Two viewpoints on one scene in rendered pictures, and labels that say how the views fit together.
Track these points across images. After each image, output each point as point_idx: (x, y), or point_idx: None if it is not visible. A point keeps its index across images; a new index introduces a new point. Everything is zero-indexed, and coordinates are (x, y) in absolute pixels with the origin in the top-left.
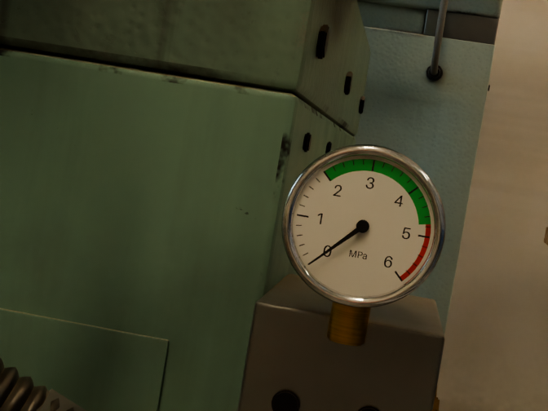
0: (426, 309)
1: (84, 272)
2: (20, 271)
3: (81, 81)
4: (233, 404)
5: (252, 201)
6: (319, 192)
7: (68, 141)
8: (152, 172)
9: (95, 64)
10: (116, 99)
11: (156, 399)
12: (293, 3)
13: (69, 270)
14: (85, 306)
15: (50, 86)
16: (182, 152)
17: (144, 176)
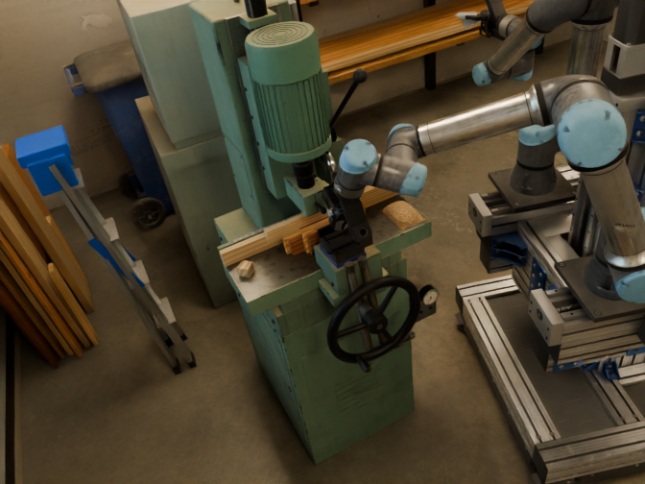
0: (421, 283)
1: (387, 311)
2: None
3: (381, 294)
4: (408, 311)
5: (405, 292)
6: (425, 297)
7: (381, 301)
8: (393, 297)
9: (382, 291)
10: (386, 293)
11: (399, 317)
12: (405, 271)
13: (385, 312)
14: (388, 314)
15: (377, 297)
16: (395, 293)
17: (392, 298)
